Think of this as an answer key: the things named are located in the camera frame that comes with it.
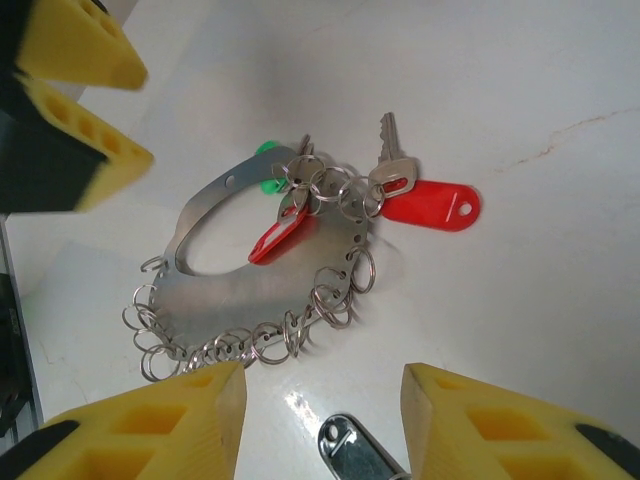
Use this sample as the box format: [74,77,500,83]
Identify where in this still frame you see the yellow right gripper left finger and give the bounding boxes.
[0,362,249,480]

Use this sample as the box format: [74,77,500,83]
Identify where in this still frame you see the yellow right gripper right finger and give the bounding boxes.
[402,363,640,480]

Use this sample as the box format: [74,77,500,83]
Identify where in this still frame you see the silver beaded chain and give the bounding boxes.
[121,141,387,384]

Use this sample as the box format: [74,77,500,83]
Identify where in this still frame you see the green plastic key tag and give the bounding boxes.
[253,139,287,197]

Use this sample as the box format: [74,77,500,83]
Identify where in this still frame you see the red key tag white label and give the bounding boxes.
[247,202,310,266]

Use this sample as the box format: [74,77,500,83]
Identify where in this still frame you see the red plastic key tag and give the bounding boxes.
[379,177,485,236]

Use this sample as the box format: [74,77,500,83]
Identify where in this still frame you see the small silver key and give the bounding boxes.
[294,132,317,174]

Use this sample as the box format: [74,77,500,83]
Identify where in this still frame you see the large silver key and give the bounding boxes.
[368,111,419,197]

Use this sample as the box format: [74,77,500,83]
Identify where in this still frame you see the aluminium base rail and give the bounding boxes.
[0,214,45,451]

